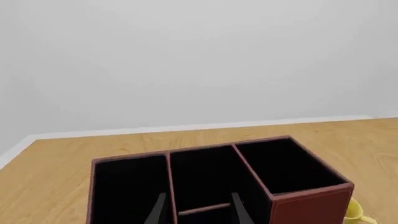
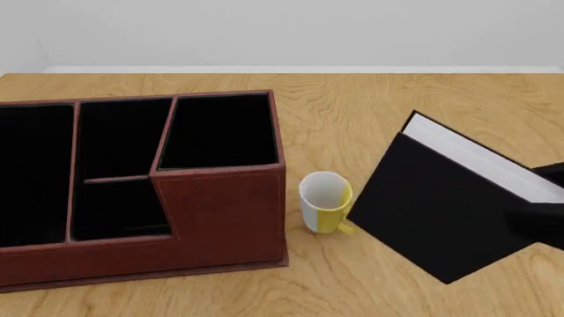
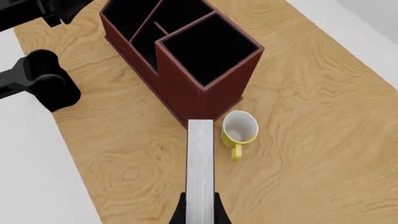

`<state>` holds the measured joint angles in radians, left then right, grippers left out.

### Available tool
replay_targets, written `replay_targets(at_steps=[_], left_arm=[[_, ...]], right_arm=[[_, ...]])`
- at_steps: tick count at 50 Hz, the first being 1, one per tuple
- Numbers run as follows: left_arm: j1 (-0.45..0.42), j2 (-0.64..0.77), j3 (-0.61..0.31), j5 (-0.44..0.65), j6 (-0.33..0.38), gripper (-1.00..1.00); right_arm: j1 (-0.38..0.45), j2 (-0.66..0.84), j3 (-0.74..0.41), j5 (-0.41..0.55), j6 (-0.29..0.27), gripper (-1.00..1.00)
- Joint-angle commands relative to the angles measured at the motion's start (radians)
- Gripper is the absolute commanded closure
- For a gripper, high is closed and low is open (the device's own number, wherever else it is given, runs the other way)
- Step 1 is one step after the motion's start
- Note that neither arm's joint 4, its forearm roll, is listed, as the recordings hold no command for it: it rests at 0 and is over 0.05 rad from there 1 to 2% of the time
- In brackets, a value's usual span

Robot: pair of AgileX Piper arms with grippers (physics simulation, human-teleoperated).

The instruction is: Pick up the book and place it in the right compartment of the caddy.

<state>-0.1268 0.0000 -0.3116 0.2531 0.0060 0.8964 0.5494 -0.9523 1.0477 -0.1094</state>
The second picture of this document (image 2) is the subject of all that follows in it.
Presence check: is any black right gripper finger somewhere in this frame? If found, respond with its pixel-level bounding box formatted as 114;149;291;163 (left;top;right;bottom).
503;201;564;251
531;160;564;190

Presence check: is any black hardcover book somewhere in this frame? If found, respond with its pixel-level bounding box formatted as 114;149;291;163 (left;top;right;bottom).
345;109;564;285

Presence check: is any red-brown desk caddy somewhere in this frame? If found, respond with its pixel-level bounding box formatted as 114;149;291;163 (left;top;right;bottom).
0;89;291;294

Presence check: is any white and yellow mug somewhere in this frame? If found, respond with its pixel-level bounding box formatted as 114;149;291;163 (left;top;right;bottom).
299;170;356;237

